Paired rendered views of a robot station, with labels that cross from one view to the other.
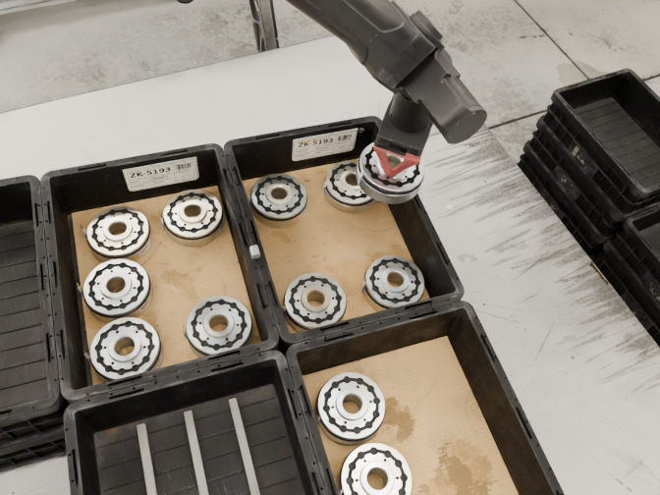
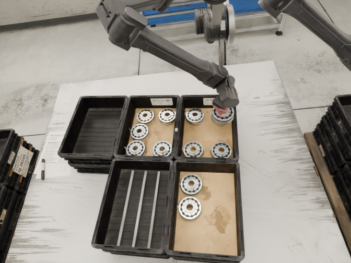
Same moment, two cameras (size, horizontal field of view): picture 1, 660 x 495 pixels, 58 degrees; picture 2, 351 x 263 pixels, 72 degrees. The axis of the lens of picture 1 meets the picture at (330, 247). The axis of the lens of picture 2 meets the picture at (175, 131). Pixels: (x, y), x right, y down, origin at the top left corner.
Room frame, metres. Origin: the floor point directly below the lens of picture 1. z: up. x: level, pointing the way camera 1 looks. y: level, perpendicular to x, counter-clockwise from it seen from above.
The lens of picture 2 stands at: (-0.04, -0.33, 1.94)
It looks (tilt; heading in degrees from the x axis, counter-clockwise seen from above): 56 degrees down; 42
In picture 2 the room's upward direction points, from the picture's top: 12 degrees counter-clockwise
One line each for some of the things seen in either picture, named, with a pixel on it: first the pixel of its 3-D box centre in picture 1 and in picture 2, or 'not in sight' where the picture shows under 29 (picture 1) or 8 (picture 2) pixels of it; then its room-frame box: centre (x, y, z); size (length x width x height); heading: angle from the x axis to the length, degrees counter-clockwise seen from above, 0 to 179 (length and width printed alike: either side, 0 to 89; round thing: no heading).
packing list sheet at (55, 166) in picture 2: not in sight; (57, 152); (0.10, 0.79, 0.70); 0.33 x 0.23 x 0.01; 34
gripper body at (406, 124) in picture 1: (412, 108); (225, 94); (0.61, -0.08, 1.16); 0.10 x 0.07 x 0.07; 170
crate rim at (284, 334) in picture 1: (336, 218); (206, 125); (0.58, 0.00, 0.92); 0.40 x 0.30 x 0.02; 27
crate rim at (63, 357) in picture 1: (153, 257); (149, 124); (0.44, 0.27, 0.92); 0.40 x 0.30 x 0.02; 27
